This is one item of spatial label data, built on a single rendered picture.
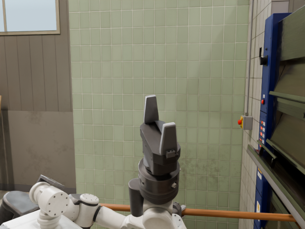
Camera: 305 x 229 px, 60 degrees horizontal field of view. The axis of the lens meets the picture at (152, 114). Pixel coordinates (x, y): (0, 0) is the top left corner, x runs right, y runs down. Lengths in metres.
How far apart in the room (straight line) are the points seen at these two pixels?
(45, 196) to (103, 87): 1.88
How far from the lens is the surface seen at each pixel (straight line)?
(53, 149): 4.35
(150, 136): 0.52
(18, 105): 4.52
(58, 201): 0.77
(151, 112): 0.55
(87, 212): 1.13
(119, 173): 2.67
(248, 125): 2.13
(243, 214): 1.32
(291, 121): 1.44
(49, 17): 4.26
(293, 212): 0.94
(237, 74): 2.44
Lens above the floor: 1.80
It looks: 8 degrees down
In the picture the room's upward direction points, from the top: straight up
